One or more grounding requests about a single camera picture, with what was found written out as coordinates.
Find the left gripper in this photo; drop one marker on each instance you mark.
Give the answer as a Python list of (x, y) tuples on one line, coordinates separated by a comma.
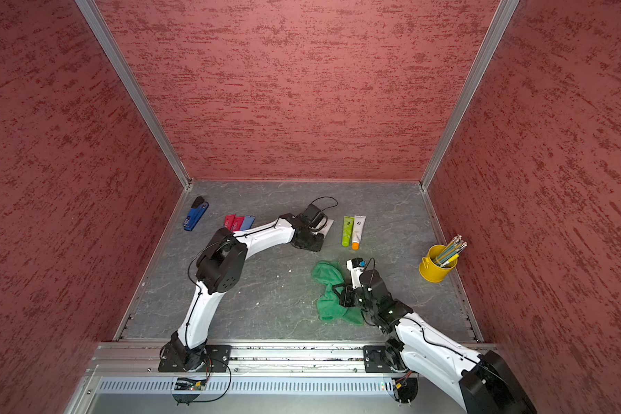
[(316, 247)]

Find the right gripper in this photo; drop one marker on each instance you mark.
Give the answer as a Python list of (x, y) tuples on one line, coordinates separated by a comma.
[(346, 295)]

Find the white tube pink cap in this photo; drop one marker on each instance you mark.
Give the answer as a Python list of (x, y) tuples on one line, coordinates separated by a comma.
[(327, 227)]

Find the green microfiber cloth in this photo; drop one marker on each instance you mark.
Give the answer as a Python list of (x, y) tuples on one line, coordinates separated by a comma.
[(329, 274)]

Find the blue toothpaste tube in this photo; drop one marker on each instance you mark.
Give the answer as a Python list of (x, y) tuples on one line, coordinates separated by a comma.
[(248, 222)]

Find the pink toothpaste tube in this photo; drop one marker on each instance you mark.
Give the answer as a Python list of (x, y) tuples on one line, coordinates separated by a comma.
[(229, 221), (237, 223)]

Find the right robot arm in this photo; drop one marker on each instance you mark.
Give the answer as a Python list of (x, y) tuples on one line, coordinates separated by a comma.
[(479, 383)]

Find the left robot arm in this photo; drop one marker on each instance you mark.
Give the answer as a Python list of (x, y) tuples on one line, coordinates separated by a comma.
[(219, 269)]

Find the lime green toothpaste tube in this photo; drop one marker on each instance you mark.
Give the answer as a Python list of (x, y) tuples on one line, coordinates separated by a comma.
[(348, 225)]

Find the white tube orange cap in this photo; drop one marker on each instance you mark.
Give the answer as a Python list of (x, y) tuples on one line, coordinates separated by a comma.
[(357, 232)]

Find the yellow cup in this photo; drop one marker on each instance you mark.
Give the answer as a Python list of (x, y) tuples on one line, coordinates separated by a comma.
[(430, 271)]

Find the blue stapler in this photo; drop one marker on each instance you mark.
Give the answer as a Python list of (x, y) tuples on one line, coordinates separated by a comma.
[(196, 212)]

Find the pencils in cup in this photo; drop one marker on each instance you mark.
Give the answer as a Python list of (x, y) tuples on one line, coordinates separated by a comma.
[(451, 251)]

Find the right corner aluminium profile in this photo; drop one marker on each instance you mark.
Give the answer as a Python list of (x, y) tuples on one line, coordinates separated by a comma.
[(501, 19)]

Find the corner aluminium profile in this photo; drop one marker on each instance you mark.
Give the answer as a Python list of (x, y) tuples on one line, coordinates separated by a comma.
[(501, 19), (101, 31)]

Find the left corner aluminium profile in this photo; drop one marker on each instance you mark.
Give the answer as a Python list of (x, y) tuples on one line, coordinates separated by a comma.
[(101, 31)]

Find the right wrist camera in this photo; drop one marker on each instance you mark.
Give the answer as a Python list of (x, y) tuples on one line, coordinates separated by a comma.
[(356, 267)]

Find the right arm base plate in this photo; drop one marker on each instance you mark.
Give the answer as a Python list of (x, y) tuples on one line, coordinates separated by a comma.
[(375, 359)]

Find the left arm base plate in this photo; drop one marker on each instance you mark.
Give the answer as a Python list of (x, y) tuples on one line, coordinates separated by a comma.
[(214, 358)]

